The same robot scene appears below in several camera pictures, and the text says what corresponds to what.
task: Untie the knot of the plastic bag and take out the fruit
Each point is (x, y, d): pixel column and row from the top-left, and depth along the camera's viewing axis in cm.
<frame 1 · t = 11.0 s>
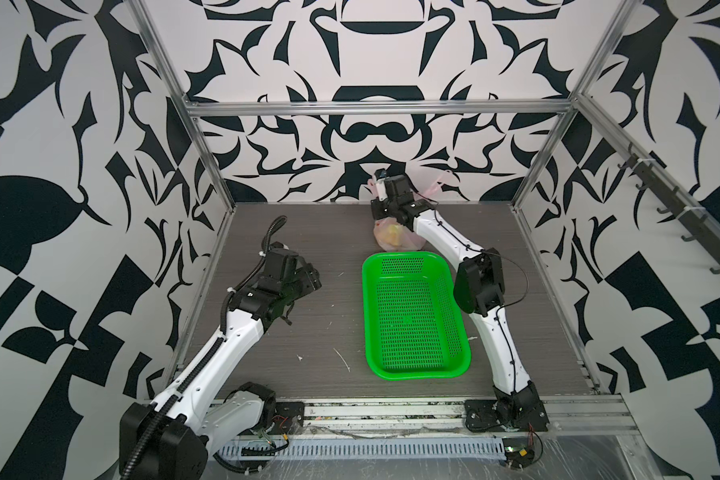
left hand: (309, 271, 80), fingers open
right hand: (374, 197, 99), fingers closed
green plastic perforated basket: (413, 325, 91), on the table
pink plastic bag: (393, 234, 101), point 10 cm above the table

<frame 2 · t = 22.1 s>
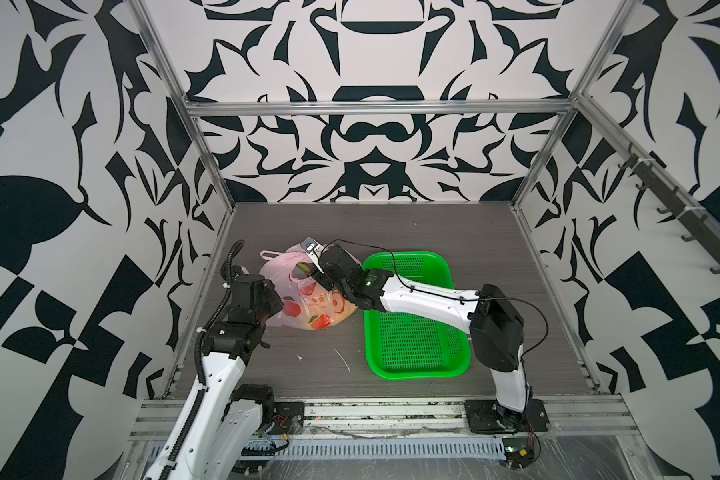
left hand: (268, 289, 78), fingers closed
right hand: (322, 253, 82), fingers open
pink plastic bag: (305, 304, 87), point 9 cm above the table
the other named things where they were.

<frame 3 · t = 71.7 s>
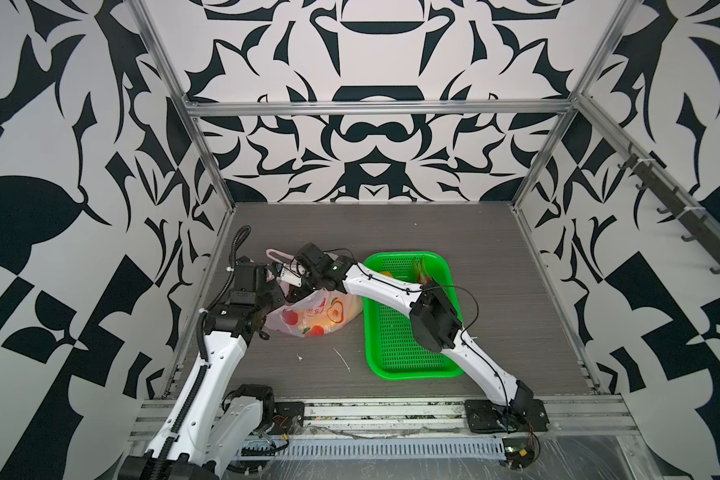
left hand: (273, 286, 79), fingers closed
right hand: (292, 282, 90), fingers open
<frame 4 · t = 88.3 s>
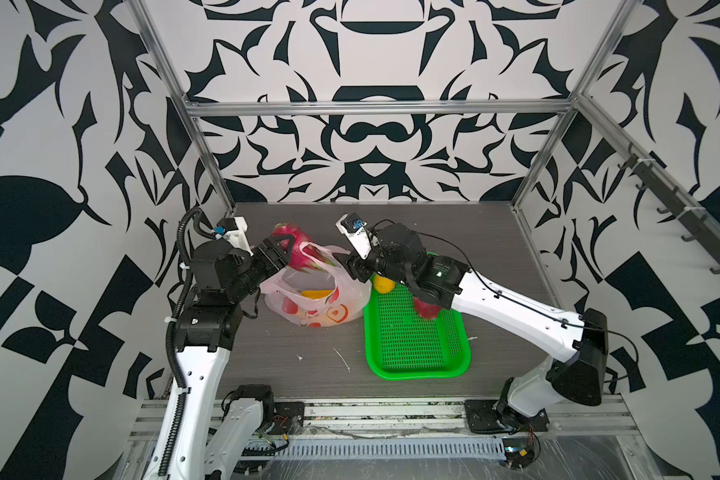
left hand: (285, 236, 66), fingers open
right hand: (344, 242, 68), fingers open
pink plastic bag: (348, 302, 83), point 13 cm above the table
red dragon fruit: (297, 260, 68), point 32 cm above the table
yellow fruit: (312, 293, 91), point 7 cm above the table
the other named things where they were.

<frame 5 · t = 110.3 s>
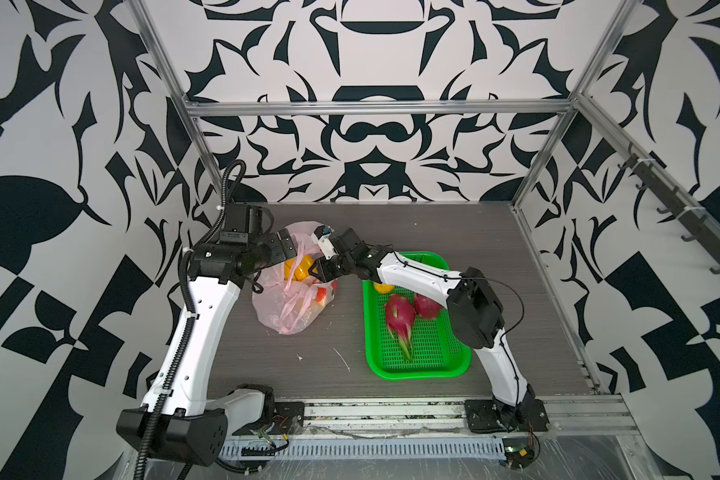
left hand: (274, 243, 72), fingers open
right hand: (311, 267, 86), fingers open
pink plastic bag: (286, 298, 76), point 20 cm above the table
red dragon fruit: (400, 313, 85), point 9 cm above the table
yellow fruit: (298, 268, 78), point 23 cm above the table
the other named things where they were.

